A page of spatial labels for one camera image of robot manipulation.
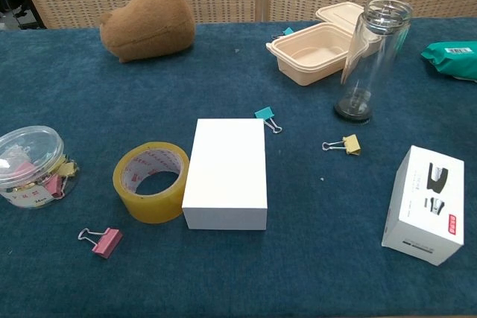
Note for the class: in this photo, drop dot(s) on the plain white box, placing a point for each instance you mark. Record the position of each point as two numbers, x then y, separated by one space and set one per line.
227 173

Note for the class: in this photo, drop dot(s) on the teal binder clip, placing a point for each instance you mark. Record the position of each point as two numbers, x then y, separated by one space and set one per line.
287 31
264 113

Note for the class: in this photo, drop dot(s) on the yellow packing tape roll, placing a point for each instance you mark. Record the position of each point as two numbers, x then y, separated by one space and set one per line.
156 210

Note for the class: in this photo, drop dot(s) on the beige hinged lunch container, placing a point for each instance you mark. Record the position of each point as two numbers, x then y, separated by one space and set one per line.
309 53

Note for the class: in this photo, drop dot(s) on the yellow binder clip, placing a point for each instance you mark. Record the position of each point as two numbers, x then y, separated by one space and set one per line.
352 144
69 169

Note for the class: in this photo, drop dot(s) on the clear glass bottle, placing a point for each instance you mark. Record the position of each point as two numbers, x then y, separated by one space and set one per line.
353 111

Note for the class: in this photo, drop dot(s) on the brown plush toy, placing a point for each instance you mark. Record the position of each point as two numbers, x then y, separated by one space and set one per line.
149 24

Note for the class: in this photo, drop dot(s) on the blue table cloth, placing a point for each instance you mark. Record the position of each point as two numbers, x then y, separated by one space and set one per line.
316 277

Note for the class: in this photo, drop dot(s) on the pink binder clip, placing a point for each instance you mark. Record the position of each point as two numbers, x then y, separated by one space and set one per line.
54 184
108 242

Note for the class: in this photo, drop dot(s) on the white stapler box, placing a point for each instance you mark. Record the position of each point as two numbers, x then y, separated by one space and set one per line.
425 213

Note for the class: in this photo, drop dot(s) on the clear plastic clip jar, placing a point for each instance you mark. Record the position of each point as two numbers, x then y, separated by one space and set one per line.
26 146

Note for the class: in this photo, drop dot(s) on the green wet wipes pack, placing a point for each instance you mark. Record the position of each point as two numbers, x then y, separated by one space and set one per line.
447 61

